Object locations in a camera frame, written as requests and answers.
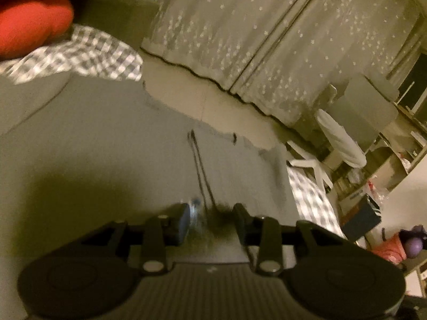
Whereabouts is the grey fleece garment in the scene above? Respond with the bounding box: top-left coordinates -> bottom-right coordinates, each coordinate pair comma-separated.
0,70 -> 301,264

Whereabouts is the purple ball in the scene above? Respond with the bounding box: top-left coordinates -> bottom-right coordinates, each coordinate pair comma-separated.
402,226 -> 427,261

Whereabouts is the grey star-print curtain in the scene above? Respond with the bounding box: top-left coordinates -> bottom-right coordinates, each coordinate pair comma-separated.
140,0 -> 329,94
230,0 -> 424,130

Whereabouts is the dark blue bin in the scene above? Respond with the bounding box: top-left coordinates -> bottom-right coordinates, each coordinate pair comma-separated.
342,195 -> 382,241

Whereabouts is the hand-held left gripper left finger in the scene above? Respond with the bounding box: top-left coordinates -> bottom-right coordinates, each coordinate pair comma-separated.
78,203 -> 191,275

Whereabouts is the red flower cushion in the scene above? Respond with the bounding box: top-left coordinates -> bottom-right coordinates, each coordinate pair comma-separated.
0,0 -> 74,61

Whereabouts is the wooden desk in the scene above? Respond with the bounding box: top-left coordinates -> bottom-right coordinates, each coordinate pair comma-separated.
334,107 -> 427,207

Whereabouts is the grey office chair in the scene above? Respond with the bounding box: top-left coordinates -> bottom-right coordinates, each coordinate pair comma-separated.
287,73 -> 399,190

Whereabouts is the grey checked blanket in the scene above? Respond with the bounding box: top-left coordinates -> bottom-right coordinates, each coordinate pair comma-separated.
0,25 -> 347,241

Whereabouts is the clear plastic bag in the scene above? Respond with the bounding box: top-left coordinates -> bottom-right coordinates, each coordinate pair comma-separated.
367,180 -> 391,204

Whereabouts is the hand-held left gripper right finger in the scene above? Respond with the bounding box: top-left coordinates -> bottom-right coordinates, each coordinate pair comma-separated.
232,203 -> 349,277

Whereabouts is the red bag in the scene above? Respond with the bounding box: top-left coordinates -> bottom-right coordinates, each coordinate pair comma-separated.
370,235 -> 408,265

